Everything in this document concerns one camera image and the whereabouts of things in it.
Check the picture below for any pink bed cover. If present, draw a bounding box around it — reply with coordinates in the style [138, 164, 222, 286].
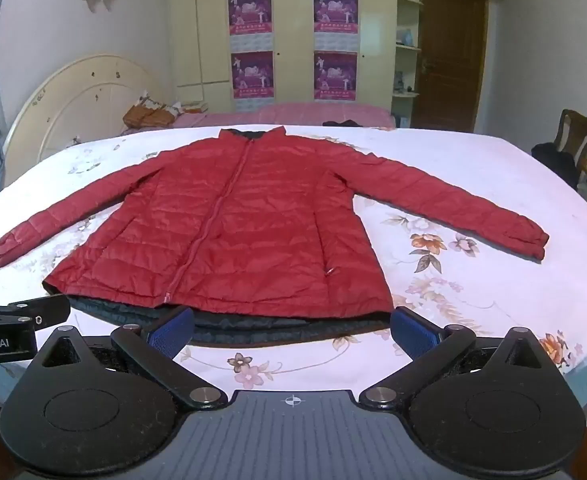
[120, 101, 397, 136]

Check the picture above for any wooden chair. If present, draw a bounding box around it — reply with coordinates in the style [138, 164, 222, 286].
[556, 108, 587, 186]

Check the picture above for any floral white bed sheet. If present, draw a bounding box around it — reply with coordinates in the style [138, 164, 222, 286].
[0, 125, 587, 421]

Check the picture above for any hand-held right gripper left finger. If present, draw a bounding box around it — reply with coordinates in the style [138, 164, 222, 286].
[33, 306, 229, 409]

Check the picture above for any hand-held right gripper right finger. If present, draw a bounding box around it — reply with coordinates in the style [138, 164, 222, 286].
[358, 306, 555, 409]

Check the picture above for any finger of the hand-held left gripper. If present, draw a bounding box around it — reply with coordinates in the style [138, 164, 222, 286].
[0, 294, 71, 332]

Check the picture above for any brown wooden door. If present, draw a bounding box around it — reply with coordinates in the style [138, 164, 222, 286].
[413, 0, 489, 133]

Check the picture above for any red puffer jacket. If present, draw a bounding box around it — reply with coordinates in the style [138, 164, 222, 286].
[0, 127, 549, 348]

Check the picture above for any cream bed headboard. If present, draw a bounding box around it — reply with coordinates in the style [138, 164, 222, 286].
[3, 54, 174, 186]

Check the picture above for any cream wardrobe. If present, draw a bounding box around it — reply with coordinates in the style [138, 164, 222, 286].
[166, 0, 424, 128]

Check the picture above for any black bag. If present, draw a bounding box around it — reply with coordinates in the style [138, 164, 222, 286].
[531, 142, 579, 191]

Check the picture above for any purple wall poster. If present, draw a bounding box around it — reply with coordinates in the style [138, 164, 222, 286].
[228, 0, 274, 52]
[230, 51, 275, 112]
[314, 51, 358, 103]
[313, 0, 359, 52]

